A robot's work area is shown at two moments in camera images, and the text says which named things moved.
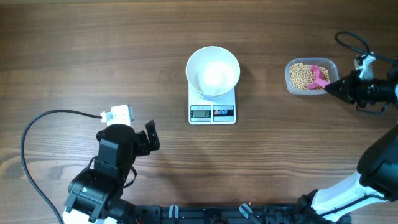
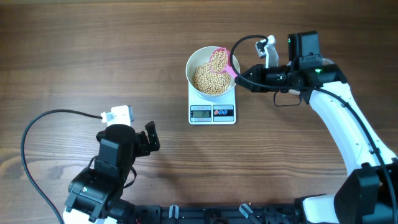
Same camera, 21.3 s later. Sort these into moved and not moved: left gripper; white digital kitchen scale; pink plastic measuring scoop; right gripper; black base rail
Moved: pink plastic measuring scoop; right gripper
Not moved: left gripper; black base rail; white digital kitchen scale
